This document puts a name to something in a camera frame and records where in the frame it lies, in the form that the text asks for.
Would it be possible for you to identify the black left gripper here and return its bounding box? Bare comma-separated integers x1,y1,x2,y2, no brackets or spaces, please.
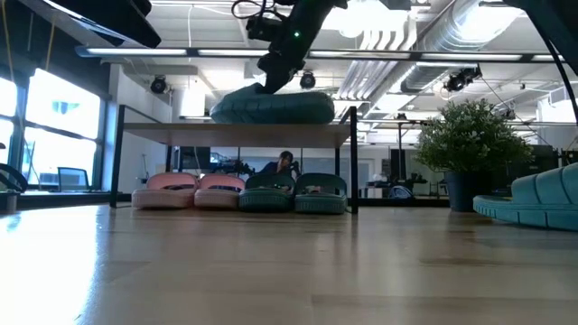
256,4,333,95

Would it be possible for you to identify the green rubber slide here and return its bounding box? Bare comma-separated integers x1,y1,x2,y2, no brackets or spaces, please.
472,162,578,233
293,172,350,216
209,82,337,125
238,173,297,213

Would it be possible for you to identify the person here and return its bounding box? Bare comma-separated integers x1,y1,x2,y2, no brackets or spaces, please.
259,150,303,178

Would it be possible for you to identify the black overhead light bar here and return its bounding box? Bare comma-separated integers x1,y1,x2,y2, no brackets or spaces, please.
74,44,566,64

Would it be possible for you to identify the black background equipment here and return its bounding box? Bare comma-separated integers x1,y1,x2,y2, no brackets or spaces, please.
210,153,257,177

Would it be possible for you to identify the black monitor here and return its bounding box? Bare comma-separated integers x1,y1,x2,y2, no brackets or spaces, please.
173,145,212,171

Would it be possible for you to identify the blue and white bag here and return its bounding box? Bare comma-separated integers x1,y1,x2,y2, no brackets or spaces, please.
387,184,415,201

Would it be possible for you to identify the potted green plant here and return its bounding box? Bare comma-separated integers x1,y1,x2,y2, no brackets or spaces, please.
413,97,535,213

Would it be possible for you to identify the dark office chair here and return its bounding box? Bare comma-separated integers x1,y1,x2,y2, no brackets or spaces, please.
56,166,91,193

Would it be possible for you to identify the black curved bar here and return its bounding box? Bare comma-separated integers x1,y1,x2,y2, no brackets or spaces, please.
0,162,29,195

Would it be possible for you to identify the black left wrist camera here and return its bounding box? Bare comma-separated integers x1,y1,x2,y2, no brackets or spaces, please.
246,15,285,42

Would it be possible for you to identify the wooden shelf with black frame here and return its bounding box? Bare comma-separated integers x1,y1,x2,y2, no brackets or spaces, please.
109,104,360,216

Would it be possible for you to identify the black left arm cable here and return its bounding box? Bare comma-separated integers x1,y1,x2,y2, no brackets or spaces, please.
230,0,277,22

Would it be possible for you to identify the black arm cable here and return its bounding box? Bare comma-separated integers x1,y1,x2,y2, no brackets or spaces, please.
230,0,277,22
536,26,578,125

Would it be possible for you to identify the black aluminium rig frame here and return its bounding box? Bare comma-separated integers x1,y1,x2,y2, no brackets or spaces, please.
13,191,452,209

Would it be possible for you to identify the yellow hanging cable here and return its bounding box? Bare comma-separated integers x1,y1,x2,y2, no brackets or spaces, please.
0,0,59,85

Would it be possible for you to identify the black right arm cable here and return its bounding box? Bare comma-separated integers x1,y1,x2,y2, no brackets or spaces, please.
536,26,578,125

